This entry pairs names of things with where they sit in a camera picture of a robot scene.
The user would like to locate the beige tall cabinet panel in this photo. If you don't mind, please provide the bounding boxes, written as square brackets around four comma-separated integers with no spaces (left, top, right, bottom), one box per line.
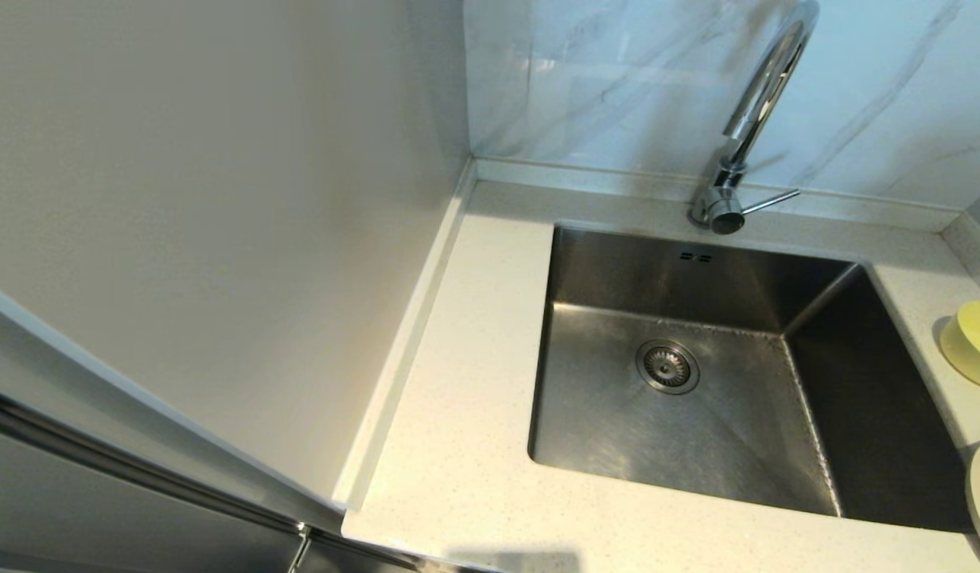
[0,0,472,512]

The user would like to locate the grey cabinet front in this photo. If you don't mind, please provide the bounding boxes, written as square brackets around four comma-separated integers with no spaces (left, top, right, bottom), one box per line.
[0,390,459,573]

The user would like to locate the round metal drain strainer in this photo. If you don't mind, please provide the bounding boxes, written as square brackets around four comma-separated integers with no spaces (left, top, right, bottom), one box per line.
[636,340,702,396]

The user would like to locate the chrome gooseneck faucet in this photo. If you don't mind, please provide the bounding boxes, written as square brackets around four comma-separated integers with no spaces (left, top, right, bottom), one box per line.
[690,0,822,236]

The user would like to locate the stainless steel sink basin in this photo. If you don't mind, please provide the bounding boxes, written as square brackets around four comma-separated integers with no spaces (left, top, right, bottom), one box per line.
[527,223,978,534]

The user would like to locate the pale yellow plastic bowl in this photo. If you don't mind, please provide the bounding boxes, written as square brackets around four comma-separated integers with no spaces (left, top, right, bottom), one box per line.
[939,300,980,392]

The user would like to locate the chrome rail handle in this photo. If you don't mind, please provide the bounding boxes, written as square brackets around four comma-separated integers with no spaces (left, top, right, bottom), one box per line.
[0,392,421,571]

